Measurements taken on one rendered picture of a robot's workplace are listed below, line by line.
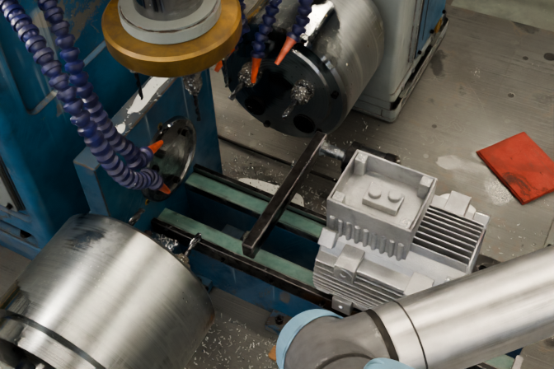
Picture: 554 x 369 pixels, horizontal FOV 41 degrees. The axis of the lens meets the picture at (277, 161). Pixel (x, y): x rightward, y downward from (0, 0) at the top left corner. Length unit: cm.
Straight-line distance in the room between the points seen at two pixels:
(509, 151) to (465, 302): 91
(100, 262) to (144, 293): 7
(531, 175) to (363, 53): 44
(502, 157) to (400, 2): 39
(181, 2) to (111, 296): 36
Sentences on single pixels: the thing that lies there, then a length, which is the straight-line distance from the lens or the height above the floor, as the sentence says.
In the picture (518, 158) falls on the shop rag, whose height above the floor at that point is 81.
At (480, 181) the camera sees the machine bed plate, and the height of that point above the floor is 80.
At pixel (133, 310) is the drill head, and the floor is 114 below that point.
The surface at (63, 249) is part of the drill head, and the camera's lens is 98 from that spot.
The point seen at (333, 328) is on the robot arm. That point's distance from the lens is 64.
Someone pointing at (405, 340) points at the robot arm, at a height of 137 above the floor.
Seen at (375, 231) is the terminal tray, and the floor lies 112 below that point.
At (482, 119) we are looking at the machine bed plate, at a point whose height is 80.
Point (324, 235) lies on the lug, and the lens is 103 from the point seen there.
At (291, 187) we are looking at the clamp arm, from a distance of 115.
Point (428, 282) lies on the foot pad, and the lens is 101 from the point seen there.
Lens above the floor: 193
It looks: 50 degrees down
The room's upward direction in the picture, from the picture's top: 2 degrees counter-clockwise
